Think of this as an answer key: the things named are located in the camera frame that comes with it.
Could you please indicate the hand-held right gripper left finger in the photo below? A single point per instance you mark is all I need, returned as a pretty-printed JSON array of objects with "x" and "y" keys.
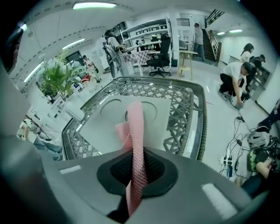
[{"x": 65, "y": 186}]

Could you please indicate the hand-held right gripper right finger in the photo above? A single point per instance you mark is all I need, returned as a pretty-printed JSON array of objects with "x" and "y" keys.
[{"x": 192, "y": 188}]

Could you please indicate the pink cloth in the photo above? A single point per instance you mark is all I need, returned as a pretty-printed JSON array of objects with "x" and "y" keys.
[{"x": 136, "y": 131}]

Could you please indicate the table with checkered cloth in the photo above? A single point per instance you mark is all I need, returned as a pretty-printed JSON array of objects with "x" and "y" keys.
[{"x": 140, "y": 57}]

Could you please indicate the white power strip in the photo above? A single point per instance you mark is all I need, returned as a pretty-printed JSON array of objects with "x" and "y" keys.
[{"x": 226, "y": 156}]

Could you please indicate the white ribbed planter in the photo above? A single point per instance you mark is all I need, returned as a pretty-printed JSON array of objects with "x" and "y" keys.
[{"x": 74, "y": 112}]

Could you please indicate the grey helmet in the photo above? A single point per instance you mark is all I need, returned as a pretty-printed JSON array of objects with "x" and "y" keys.
[{"x": 258, "y": 138}]

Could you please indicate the green leafy plant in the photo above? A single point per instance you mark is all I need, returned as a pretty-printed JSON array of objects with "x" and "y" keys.
[{"x": 57, "y": 78}]

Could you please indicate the woven rattan glass table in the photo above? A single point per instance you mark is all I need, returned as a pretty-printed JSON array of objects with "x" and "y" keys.
[{"x": 153, "y": 87}]

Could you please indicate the red chair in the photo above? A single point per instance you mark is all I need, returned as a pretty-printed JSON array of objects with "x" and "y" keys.
[{"x": 86, "y": 79}]

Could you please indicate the ceiling light strip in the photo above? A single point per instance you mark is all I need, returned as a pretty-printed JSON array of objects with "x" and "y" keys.
[
  {"x": 32, "y": 72},
  {"x": 73, "y": 43},
  {"x": 94, "y": 4},
  {"x": 235, "y": 31}
]

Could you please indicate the light wooden stool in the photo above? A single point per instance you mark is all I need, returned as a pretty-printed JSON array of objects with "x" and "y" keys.
[{"x": 186, "y": 52}]

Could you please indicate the dark staircase with railing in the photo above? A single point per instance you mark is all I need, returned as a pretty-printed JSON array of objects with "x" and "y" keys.
[{"x": 207, "y": 48}]

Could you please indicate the black office chair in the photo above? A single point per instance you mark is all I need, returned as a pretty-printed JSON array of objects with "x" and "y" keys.
[{"x": 165, "y": 47}]

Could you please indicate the white shelving unit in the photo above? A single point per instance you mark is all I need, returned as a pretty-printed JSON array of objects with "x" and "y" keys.
[{"x": 144, "y": 29}]

